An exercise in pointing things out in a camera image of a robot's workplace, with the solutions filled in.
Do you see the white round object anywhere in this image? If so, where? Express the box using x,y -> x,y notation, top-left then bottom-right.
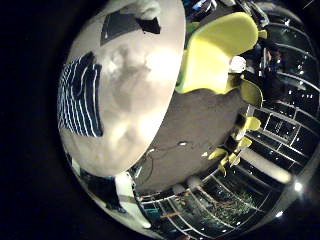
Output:
229,55 -> 247,74

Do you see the large yellow shell chair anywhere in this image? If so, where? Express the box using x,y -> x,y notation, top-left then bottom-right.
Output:
174,11 -> 260,95

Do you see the navy white striped shirt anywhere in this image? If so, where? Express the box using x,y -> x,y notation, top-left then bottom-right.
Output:
56,51 -> 104,138

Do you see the person in dark clothes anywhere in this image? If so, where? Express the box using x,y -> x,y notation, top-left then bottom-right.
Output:
258,38 -> 284,101

